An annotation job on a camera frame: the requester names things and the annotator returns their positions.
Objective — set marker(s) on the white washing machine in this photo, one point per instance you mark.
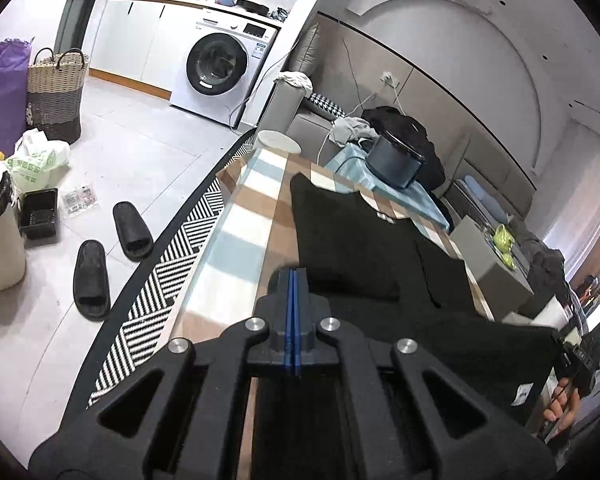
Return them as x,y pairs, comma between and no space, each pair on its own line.
215,60

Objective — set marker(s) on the grey sofa cushion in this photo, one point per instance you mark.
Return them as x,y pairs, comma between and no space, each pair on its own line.
305,50

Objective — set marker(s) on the houndstooth pillow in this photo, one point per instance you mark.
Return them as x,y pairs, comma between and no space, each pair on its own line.
326,104

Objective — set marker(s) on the grey white clothes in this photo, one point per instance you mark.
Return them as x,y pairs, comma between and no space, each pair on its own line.
350,130

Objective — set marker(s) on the wicker laundry basket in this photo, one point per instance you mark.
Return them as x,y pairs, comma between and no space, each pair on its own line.
55,95

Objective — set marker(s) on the white plastic bags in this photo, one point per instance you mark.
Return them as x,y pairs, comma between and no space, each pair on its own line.
35,160

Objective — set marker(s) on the purple bag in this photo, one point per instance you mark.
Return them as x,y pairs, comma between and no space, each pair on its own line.
5,95

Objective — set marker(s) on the round white lid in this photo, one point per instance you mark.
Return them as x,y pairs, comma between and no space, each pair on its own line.
278,141

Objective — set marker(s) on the white cabinet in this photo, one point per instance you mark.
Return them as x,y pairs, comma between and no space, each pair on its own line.
130,40

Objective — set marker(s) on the wall socket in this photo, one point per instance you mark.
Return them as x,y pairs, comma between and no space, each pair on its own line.
390,80

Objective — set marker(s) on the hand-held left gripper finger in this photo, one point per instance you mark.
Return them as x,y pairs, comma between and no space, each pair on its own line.
297,320
288,320

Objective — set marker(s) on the light blue cloth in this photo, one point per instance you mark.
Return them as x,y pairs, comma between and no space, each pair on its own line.
420,200

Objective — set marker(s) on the black clothes pile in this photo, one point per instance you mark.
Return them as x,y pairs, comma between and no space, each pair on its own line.
410,125

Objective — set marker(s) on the black and white striped rug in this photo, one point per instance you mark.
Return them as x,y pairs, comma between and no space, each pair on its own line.
170,280

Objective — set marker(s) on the plaid tablecloth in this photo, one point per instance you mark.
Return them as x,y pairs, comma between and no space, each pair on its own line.
250,220

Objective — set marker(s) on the grey box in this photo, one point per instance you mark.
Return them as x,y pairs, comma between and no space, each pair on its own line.
485,270

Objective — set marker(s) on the black slipper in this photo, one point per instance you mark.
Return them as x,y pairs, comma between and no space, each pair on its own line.
132,232
91,280

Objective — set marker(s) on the green item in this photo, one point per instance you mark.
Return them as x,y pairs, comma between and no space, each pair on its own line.
502,237

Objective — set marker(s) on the person's right hand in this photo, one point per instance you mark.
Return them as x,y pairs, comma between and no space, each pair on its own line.
560,410

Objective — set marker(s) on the black plastic tray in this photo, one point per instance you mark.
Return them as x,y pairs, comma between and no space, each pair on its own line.
40,215

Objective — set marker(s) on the white trash bin black liner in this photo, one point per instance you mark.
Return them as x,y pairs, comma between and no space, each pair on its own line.
0,250

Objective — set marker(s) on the black knit garment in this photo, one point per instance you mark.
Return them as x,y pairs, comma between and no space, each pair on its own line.
360,250

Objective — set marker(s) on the small clear packet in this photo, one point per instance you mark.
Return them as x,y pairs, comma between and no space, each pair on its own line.
79,201

